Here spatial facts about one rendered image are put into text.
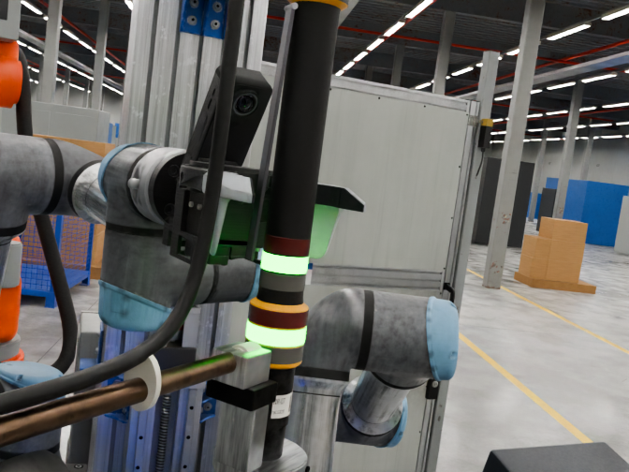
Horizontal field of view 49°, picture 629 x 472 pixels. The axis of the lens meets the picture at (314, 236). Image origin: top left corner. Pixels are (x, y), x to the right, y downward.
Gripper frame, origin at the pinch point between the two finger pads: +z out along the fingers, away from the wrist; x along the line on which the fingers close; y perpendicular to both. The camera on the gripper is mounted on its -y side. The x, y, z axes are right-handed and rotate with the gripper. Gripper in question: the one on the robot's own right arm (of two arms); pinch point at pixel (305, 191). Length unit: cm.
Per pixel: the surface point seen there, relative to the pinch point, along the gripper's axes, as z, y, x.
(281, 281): -0.4, 6.5, 0.8
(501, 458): -28, 41, -63
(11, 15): -393, -61, -51
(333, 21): -0.2, -11.8, -0.7
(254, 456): 1.0, 18.6, 2.1
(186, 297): 3.0, 6.7, 9.5
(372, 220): -159, 17, -139
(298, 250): -0.1, 4.2, -0.1
